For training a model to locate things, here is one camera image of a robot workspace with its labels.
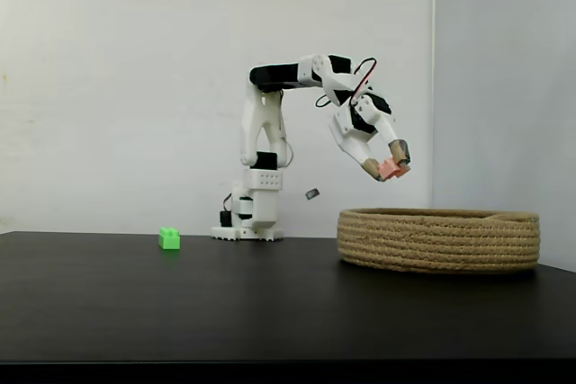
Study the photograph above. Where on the green lego block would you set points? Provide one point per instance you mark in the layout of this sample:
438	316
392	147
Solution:
169	241

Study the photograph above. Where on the grey tape piece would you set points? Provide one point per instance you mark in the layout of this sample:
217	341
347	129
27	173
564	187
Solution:
312	193

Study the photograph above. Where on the pink lego block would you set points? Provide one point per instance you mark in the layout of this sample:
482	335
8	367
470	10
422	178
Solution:
390	170

